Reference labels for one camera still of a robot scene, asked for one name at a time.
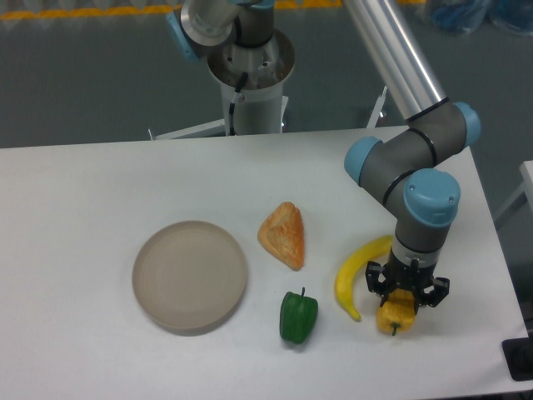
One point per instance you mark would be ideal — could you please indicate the yellow toy bell pepper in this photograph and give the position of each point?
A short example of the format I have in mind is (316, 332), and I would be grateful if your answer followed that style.
(397, 313)

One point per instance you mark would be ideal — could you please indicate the yellow floor marking tape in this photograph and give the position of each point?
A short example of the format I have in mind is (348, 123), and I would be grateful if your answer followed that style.
(19, 10)

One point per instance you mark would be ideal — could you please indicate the yellow toy banana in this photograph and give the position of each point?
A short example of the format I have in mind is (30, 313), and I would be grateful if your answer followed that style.
(346, 274)

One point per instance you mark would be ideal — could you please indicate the white table frame bracket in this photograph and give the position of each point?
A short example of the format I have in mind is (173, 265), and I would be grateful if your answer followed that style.
(378, 114)

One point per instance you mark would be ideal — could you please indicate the orange toy bread slice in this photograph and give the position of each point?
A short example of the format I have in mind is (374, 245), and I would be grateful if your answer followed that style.
(282, 235)

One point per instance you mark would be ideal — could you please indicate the black device at table edge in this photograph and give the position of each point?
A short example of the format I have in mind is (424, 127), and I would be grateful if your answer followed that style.
(518, 356)

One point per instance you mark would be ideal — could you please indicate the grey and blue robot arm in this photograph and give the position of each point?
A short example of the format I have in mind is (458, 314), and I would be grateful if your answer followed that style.
(400, 174)

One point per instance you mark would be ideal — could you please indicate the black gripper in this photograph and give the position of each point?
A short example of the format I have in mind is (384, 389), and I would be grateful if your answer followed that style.
(410, 276)

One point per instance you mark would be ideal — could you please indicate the beige round plate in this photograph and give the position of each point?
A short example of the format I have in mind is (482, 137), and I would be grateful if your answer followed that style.
(190, 277)

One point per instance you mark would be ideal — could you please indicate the green toy bell pepper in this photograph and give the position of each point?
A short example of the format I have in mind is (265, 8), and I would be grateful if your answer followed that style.
(298, 315)

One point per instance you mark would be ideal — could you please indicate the white furniture at right edge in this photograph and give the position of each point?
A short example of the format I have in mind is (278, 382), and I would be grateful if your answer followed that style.
(520, 197)

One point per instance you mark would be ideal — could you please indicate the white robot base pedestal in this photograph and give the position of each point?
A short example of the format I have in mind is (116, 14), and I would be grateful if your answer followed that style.
(251, 82)

